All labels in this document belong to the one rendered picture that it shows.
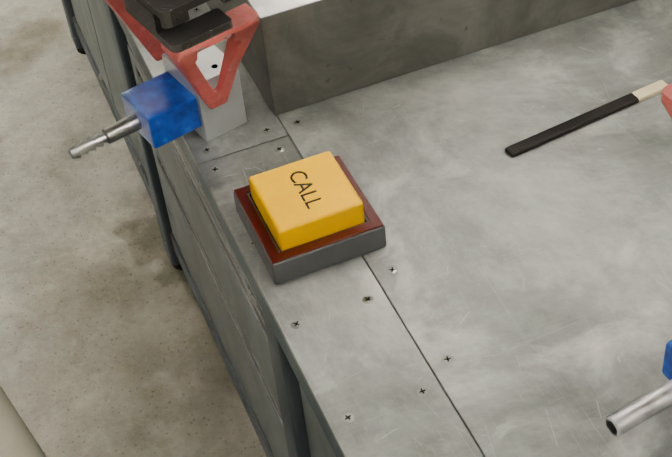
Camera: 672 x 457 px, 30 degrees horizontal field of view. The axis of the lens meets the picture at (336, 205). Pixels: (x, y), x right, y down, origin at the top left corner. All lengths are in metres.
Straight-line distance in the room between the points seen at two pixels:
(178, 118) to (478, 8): 0.24
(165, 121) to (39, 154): 1.36
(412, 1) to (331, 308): 0.26
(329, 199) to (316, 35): 0.15
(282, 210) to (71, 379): 1.09
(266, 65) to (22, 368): 1.07
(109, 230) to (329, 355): 1.32
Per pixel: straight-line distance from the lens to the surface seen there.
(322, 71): 0.94
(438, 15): 0.96
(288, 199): 0.82
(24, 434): 1.49
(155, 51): 0.95
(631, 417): 0.71
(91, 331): 1.93
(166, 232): 1.91
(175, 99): 0.91
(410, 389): 0.76
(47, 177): 2.20
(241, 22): 0.85
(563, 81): 0.97
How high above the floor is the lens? 1.39
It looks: 43 degrees down
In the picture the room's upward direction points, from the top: 6 degrees counter-clockwise
